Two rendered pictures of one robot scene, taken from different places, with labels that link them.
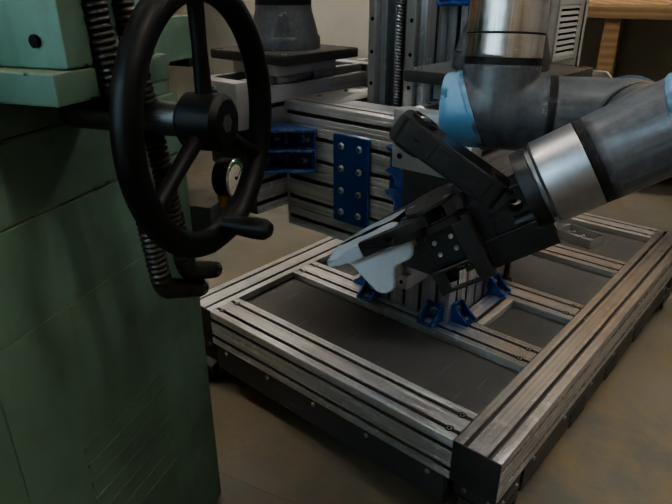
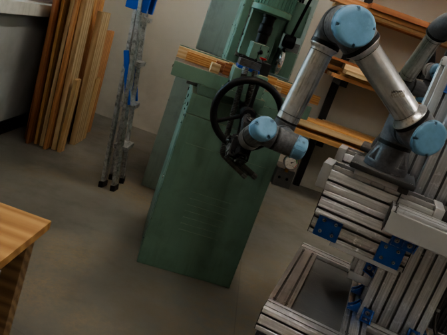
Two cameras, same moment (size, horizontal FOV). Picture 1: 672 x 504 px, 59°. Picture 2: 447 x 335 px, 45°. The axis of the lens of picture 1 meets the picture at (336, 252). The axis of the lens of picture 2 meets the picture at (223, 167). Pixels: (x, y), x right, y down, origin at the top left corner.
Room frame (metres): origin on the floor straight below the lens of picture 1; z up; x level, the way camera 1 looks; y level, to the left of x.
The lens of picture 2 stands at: (-0.32, -1.68, 1.10)
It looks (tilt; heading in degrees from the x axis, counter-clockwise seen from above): 14 degrees down; 63
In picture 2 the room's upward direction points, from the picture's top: 20 degrees clockwise
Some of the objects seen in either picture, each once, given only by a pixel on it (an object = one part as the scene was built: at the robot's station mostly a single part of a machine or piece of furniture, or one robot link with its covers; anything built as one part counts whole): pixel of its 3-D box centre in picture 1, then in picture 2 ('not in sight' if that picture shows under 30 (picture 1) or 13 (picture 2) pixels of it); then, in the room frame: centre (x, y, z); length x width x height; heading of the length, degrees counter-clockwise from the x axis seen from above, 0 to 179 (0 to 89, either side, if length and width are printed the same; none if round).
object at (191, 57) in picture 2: not in sight; (253, 78); (0.75, 0.45, 0.92); 0.62 x 0.02 x 0.04; 161
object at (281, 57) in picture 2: not in sight; (278, 61); (0.89, 0.54, 1.02); 0.12 x 0.03 x 0.12; 71
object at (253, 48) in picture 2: not in sight; (257, 53); (0.74, 0.48, 1.03); 0.14 x 0.07 x 0.09; 71
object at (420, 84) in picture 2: not in sight; (423, 90); (1.54, 0.29, 1.12); 0.11 x 0.08 x 0.11; 153
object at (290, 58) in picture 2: not in sight; (283, 62); (0.94, 0.58, 1.02); 0.09 x 0.07 x 0.12; 161
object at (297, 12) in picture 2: not in sight; (296, 20); (0.94, 0.61, 1.22); 0.09 x 0.08 x 0.15; 71
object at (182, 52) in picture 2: not in sight; (243, 73); (0.71, 0.49, 0.92); 0.60 x 0.02 x 0.05; 161
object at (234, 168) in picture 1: (227, 182); (289, 163); (0.91, 0.18, 0.65); 0.06 x 0.04 x 0.08; 161
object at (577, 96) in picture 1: (612, 118); (287, 142); (0.58, -0.27, 0.82); 0.11 x 0.11 x 0.08; 74
